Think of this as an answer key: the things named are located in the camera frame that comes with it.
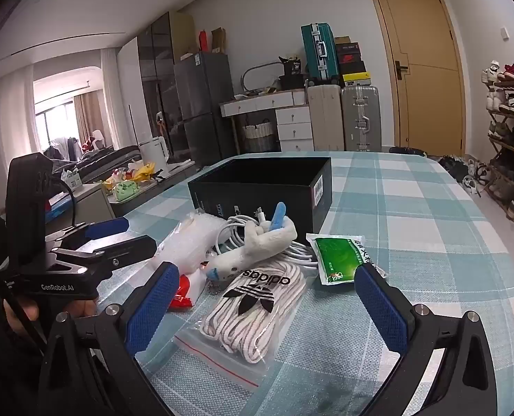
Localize wooden shoe rack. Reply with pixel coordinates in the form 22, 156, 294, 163
482, 58, 514, 231

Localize pile of shoes on floor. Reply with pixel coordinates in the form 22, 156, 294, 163
439, 154, 492, 196

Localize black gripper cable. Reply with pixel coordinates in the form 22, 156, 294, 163
49, 175, 78, 228

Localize teal checked tablecloth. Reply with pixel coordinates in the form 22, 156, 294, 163
96, 151, 514, 416

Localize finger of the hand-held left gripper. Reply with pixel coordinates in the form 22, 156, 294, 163
51, 235, 158, 276
44, 217, 130, 252

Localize white coiled cable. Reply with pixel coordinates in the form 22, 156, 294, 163
216, 208, 323, 269

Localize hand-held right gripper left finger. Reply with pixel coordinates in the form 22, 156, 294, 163
38, 261, 182, 416

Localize beige suitcase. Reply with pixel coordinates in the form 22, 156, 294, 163
307, 84, 344, 152

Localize woven basket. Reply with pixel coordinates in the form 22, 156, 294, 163
242, 122, 276, 153

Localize white plush toy blue fin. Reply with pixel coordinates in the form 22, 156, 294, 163
203, 201, 299, 284

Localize white desk with drawers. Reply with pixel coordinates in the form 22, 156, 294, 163
220, 89, 314, 153

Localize grey refrigerator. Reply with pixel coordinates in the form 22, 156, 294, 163
174, 51, 236, 167

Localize row of shoes on rack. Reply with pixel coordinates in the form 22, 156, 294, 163
481, 56, 514, 222

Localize person's left hand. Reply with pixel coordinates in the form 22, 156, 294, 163
3, 298, 97, 339

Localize large brown cardboard box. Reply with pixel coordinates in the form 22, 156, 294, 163
170, 12, 197, 63

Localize clear bag of white laces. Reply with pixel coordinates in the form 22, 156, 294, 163
174, 262, 310, 388

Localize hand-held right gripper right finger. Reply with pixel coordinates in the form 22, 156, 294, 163
353, 263, 498, 416

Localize dark glossy cabinet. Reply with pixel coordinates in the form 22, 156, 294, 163
137, 12, 180, 163

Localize dark sofa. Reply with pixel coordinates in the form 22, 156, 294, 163
72, 145, 143, 183

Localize black cardboard box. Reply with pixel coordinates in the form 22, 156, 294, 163
188, 157, 332, 237

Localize silver suitcase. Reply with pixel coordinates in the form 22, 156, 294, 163
341, 86, 383, 152

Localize brown curtain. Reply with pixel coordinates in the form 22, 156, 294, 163
75, 93, 104, 148

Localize tan wooden door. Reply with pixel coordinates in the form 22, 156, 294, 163
367, 0, 466, 157

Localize green toy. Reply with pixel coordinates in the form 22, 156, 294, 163
116, 181, 142, 202

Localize white appliance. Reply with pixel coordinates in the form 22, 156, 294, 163
140, 136, 170, 166

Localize grey low cabinet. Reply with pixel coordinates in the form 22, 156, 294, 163
72, 162, 197, 223

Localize teal suitcase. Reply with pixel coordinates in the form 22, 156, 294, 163
301, 23, 340, 85

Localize yellow bag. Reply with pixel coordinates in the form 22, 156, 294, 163
127, 162, 156, 183

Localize curved metal rail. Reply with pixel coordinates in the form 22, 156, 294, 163
241, 63, 284, 95

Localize green packet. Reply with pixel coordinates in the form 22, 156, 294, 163
306, 233, 388, 287

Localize black and red shoe box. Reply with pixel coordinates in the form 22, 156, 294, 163
336, 43, 364, 64

